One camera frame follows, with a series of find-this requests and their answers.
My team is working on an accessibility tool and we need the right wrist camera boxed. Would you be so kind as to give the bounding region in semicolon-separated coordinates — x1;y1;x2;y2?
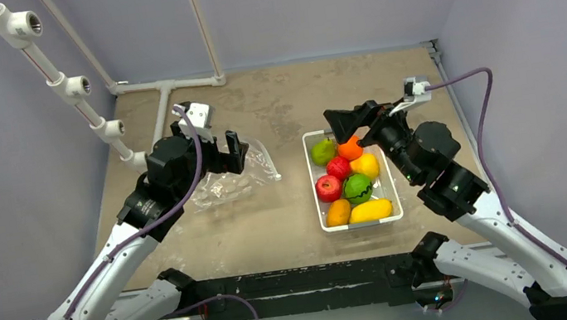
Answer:
388;75;432;116

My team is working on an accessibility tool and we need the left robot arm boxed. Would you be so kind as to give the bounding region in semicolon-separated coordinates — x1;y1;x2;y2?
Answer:
47;131;249;320

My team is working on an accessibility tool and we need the green watermelon toy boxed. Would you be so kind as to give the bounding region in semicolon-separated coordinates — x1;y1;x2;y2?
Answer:
342;173;373;205

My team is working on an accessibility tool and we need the red dark apple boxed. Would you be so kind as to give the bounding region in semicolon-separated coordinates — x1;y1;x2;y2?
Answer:
326;156;352;182

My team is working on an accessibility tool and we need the yellow mango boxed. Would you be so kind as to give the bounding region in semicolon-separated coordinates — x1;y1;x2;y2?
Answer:
348;198;394;224

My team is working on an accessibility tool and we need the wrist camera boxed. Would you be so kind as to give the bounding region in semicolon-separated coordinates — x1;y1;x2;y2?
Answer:
388;75;432;116
172;101;214;143

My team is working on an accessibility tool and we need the orange fruit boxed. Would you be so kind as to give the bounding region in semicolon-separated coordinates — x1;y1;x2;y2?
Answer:
337;135;364;162

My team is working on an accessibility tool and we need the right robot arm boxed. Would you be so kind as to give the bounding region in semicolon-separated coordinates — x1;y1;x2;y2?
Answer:
324;93;567;320

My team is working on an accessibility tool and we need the clear zip top bag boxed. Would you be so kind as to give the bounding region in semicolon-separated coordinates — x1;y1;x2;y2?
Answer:
190;137;282;212

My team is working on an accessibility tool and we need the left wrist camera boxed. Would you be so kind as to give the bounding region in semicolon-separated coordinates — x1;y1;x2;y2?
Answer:
172;101;214;143

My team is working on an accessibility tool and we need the yellow pear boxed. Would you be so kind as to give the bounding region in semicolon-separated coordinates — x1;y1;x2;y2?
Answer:
349;153;380;180

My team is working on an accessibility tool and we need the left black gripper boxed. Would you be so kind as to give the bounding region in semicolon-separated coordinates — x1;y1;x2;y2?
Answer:
165;113;253;202

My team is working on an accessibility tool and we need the white plastic basket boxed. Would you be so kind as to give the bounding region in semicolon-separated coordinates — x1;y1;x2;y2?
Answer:
302;128;403;233

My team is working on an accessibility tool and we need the black base bar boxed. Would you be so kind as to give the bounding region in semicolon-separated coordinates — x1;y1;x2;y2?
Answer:
157;230;457;320

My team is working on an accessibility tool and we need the aluminium rail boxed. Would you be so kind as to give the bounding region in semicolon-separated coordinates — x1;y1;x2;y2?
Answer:
421;39;478;156

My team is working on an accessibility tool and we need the white pvc pipe frame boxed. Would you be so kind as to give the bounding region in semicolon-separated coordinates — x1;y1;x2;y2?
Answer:
0;0;226;172

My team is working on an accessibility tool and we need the orange mango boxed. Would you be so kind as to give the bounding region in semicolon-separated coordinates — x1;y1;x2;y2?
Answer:
326;198;351;227

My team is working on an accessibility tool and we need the green pear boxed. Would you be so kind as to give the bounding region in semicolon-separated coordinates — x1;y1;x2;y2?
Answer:
310;138;337;167

